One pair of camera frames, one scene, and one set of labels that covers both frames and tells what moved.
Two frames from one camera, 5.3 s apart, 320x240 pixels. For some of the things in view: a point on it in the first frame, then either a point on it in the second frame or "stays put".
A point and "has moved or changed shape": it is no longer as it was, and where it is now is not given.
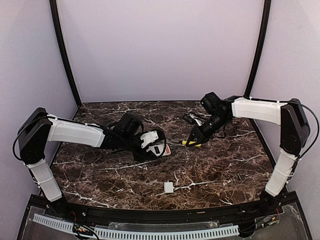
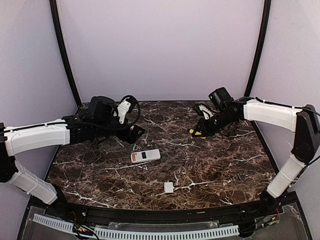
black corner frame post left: x=63 y=50 stays put
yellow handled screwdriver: x=184 y=142 has moved or changed shape
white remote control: x=158 y=150 has moved or changed shape
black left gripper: x=141 y=154 -> x=130 y=133
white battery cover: x=168 y=187 stays put
